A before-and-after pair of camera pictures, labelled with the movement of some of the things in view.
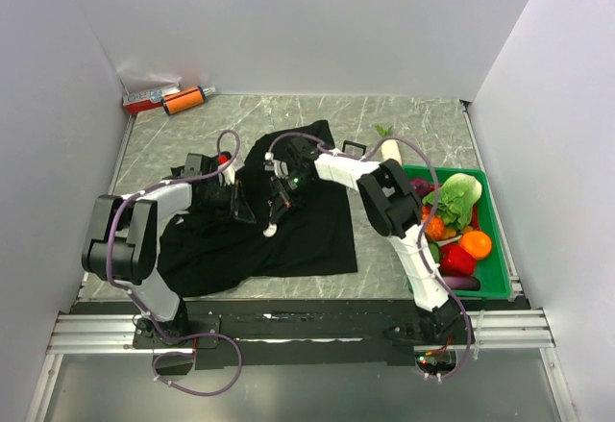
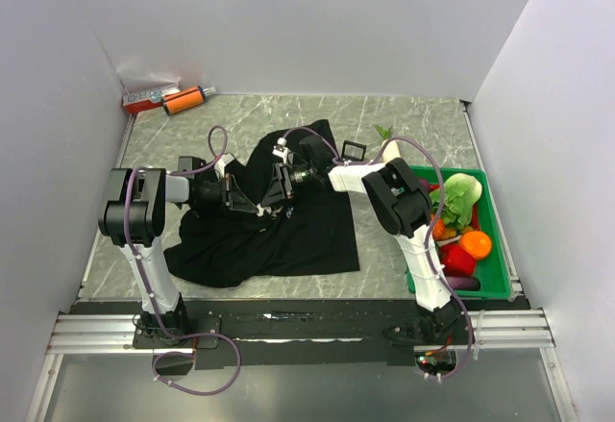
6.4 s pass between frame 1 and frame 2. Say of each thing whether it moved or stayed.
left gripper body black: stayed
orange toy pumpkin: stayed
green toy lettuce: stayed
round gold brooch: moved
